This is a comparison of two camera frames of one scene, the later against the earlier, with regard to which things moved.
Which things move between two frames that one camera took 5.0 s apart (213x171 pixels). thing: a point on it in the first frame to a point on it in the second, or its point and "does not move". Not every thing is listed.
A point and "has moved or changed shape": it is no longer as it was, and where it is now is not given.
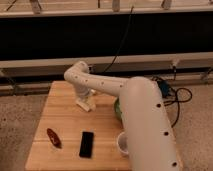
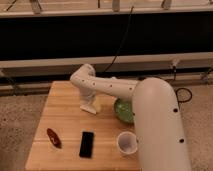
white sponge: [87, 106] has moved or changed shape
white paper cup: [123, 142] does not move
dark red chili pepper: [54, 138] does not move
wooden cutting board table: [68, 138] does not move
